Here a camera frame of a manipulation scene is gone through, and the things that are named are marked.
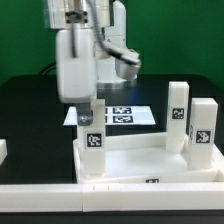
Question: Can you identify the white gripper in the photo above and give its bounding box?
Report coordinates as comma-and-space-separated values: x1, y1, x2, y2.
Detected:
56, 29, 141, 126

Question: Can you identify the white desk top tray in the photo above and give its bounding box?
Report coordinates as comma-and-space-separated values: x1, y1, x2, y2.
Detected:
73, 132, 224, 184

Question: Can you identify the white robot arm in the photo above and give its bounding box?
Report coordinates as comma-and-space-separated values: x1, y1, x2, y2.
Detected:
43, 0, 141, 126

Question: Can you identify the white marker sheet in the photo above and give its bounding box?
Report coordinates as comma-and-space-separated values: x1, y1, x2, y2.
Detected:
63, 105, 157, 127

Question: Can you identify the white left fence bar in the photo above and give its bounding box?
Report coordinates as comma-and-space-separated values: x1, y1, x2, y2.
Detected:
0, 139, 7, 165

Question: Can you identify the white fence bar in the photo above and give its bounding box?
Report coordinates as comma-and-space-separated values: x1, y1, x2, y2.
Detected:
0, 139, 7, 165
0, 182, 224, 212

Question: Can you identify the white front fence bar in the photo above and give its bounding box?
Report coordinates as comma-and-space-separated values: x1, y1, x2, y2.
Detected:
0, 182, 224, 212

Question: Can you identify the black cable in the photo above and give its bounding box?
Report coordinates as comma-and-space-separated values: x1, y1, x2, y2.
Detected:
68, 0, 141, 66

